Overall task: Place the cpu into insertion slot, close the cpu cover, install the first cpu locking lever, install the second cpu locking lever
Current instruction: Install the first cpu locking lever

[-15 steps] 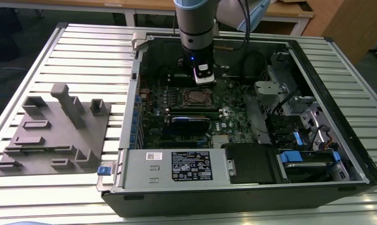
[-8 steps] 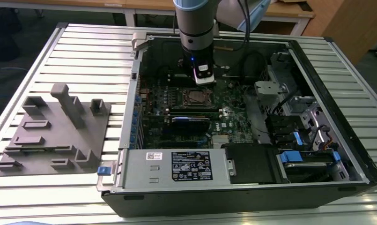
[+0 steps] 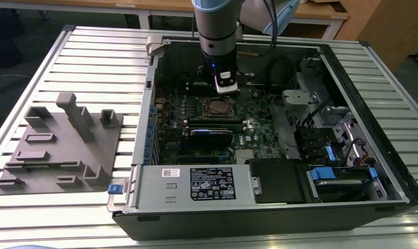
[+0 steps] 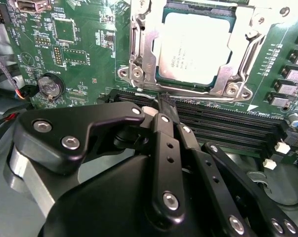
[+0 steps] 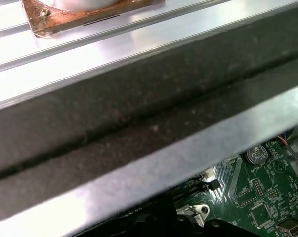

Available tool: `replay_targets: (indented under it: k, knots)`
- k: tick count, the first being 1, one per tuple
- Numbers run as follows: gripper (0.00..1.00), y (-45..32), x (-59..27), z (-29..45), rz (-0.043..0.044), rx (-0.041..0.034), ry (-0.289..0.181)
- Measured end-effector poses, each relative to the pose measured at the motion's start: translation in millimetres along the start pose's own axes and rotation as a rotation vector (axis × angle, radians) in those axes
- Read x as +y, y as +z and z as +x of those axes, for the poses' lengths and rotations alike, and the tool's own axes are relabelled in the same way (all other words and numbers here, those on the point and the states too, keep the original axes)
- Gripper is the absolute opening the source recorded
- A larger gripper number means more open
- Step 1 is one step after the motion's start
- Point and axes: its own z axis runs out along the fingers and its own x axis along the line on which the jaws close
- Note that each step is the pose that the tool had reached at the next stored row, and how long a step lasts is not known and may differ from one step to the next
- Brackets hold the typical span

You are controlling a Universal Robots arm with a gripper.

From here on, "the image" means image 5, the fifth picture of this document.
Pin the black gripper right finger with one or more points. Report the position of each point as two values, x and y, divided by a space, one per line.
220 228

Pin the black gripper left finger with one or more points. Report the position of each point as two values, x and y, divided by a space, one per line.
151 232

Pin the black PC case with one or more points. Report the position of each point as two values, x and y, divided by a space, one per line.
139 98

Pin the internal USB connector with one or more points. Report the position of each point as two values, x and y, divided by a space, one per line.
291 229

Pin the green motherboard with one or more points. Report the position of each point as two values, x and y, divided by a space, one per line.
250 192

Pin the CPU socket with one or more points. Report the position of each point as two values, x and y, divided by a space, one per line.
188 211

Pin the brown square base plate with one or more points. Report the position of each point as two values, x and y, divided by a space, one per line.
64 18

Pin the silver coin battery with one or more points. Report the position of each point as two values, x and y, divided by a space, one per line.
257 154

